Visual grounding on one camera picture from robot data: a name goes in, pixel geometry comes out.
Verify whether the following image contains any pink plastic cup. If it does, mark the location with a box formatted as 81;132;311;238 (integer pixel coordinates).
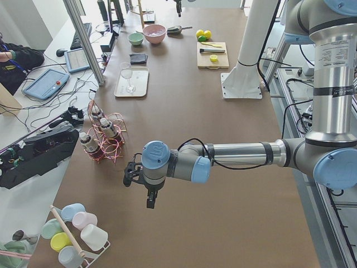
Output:
71;212;98;231

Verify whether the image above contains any blue teach pendant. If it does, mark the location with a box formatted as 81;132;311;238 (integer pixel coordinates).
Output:
23;69;70;101
64;48;90;74

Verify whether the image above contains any white cup rack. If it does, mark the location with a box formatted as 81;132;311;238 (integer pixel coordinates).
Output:
50;205;111;267

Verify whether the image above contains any black foam case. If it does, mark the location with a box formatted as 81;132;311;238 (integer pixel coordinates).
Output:
1;126;79;189

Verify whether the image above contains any black computer mouse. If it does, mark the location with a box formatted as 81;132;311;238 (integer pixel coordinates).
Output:
56;49;67;58

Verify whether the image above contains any yellow plastic knife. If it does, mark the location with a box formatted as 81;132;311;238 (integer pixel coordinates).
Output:
201;42;222;47

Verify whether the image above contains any yellow plastic cup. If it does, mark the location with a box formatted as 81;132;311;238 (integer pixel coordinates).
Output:
50;232;73;253

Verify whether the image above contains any wooden glass tree stand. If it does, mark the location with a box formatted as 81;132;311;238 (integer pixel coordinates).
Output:
129;0;156;29

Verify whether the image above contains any copper wire bottle basket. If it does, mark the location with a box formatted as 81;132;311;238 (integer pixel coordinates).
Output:
80;100;127;163

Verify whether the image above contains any metal ice scoop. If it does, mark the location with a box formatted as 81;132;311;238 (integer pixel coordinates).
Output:
167;25;193;35

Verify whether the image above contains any cream serving tray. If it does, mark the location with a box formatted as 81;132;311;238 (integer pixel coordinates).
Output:
114;66;149;98

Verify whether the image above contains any grey plastic cup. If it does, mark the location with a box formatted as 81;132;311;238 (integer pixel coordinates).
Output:
58;246;84;268

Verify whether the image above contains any green plastic cup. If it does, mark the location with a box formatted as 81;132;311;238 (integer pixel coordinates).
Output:
41;218;63;240

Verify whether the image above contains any clear wine glass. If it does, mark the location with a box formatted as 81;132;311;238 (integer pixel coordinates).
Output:
120;62;136;93

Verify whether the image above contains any white pillar mount base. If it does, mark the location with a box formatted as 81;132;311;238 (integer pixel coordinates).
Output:
221;0;280;99

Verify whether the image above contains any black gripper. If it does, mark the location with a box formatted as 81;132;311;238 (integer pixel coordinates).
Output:
146;185;160;209

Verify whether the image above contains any tea bottle white cap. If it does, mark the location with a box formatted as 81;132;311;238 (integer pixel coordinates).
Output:
79;132;102;159

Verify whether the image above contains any person in black jacket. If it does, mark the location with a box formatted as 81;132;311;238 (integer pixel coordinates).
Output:
1;34;45;95

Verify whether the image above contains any dark grey folded cloth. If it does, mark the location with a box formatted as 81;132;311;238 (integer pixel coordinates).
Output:
130;53;148;65

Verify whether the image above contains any green bowl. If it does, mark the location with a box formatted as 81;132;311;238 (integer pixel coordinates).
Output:
128;32;144;46

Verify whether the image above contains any aluminium frame post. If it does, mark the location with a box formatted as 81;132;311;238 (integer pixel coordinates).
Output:
63;0;105;86

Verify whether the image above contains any black keyboard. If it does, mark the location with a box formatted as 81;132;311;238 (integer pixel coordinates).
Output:
70;22;93;51

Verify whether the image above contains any steel muddler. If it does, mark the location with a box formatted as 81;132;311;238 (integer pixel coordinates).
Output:
199;48;225;54

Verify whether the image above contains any blue plastic cup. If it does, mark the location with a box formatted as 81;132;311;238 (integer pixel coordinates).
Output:
61;203;86;222

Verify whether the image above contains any wooden cutting board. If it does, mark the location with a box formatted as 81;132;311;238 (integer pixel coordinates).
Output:
197;42;229;69

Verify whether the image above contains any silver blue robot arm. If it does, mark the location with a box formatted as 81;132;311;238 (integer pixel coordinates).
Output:
139;1;356;208

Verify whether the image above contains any half lemon slice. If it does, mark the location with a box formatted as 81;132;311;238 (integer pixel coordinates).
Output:
210;54;218;62

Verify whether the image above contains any pink bowl with ice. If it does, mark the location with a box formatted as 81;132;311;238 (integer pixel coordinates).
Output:
143;24;167;45

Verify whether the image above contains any white plastic cup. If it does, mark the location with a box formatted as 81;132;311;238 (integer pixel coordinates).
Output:
80;224;108;251

